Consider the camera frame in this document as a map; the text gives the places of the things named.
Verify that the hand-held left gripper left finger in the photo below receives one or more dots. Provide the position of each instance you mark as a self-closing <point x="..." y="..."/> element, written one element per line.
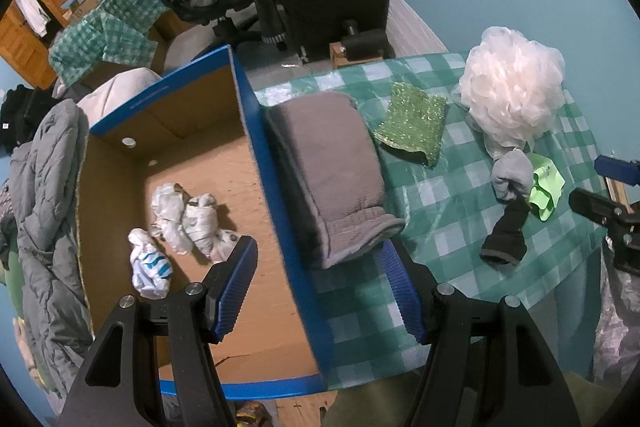
<point x="232" y="292"/>

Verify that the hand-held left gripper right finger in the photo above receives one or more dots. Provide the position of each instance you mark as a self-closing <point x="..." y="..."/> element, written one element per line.
<point x="402" y="292"/>

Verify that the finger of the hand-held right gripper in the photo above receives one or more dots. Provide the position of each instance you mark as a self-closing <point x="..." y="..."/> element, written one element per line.
<point x="592" y="204"/>
<point x="617" y="169"/>

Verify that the neon green cloth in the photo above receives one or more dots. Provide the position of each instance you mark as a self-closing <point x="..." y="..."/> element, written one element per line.
<point x="546" y="193"/>

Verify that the black sock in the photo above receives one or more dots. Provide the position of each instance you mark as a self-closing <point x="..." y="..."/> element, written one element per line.
<point x="505" y="237"/>

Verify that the blue-rimmed cardboard box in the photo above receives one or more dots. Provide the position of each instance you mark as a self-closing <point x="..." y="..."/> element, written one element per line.
<point x="215" y="157"/>

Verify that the white mesh bath loofah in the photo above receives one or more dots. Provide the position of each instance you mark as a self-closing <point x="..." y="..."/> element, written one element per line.
<point x="510" y="82"/>

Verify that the gray towel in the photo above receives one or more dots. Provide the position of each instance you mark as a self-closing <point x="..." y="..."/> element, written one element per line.
<point x="325" y="167"/>

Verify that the green sparkly scrub cloth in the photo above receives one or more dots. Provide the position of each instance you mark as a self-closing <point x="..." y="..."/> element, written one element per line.
<point x="410" y="127"/>

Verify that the white gray sock ball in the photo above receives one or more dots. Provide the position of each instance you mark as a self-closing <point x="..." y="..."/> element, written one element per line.
<point x="167" y="212"/>
<point x="200" y="222"/>

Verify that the green checkered tablecloth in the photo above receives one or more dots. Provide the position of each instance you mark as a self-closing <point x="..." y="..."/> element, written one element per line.
<point x="450" y="217"/>

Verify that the white blue-striped sock ball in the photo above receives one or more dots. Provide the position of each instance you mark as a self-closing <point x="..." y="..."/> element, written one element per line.
<point x="147" y="264"/>

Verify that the clear plastic bag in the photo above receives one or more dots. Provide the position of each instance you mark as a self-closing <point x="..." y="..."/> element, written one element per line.
<point x="617" y="347"/>

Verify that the grey puffy jacket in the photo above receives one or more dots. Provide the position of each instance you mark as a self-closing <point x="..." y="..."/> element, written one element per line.
<point x="45" y="207"/>

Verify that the small wooden box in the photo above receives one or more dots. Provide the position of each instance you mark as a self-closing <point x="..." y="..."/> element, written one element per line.
<point x="336" y="55"/>

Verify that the black dumbbell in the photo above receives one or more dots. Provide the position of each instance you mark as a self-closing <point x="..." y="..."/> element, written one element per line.
<point x="367" y="44"/>

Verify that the plain brown cardboard box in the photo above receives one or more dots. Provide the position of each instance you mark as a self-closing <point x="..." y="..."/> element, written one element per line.
<point x="107" y="72"/>

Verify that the black clothes pile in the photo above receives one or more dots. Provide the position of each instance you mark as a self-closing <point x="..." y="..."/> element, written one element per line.
<point x="17" y="117"/>

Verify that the gray knit scarf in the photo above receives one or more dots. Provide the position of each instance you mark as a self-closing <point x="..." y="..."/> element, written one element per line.
<point x="270" y="17"/>

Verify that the green checkered cloth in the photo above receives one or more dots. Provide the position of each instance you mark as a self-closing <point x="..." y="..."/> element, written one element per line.
<point x="115" y="32"/>

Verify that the wooden wardrobe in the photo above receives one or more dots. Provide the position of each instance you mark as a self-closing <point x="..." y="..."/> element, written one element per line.
<point x="30" y="52"/>

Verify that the white hanging garment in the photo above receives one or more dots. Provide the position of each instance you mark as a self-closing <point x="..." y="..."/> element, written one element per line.
<point x="32" y="12"/>

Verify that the wooden frame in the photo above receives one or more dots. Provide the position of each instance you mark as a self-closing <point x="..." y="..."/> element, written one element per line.
<point x="620" y="197"/>

